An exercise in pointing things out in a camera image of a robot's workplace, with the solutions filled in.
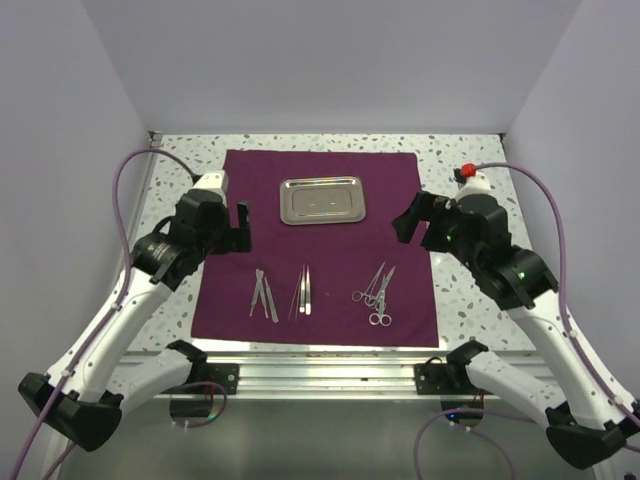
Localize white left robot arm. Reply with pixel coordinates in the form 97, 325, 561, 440
18, 189, 252, 452

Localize steel tweezers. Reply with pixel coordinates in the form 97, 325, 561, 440
298, 264, 307, 315
304, 264, 312, 316

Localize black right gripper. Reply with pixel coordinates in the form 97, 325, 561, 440
392, 189, 482, 271

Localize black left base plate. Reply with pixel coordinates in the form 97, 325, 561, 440
200, 363, 240, 395

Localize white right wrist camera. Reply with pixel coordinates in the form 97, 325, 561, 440
457, 173, 491, 198

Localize stainless steel instrument tray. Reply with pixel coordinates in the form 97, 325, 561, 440
279, 176, 367, 226

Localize aluminium mounting rail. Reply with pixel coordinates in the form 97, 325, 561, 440
114, 355, 561, 400

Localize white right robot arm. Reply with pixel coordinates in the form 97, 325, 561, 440
392, 192, 639, 470

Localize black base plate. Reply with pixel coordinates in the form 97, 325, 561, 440
413, 362, 477, 396
200, 363, 240, 395

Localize steel surgical scissors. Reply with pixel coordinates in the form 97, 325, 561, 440
366, 266, 396, 308

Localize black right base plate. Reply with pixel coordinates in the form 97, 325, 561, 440
413, 362, 477, 396

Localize steel ring-handle hemostat forceps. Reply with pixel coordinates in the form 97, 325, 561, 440
351, 262, 386, 303

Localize purple cloth wrap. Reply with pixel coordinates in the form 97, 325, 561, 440
191, 150, 438, 347

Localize steel scalpel handle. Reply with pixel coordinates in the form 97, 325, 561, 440
264, 277, 279, 324
249, 269, 265, 317

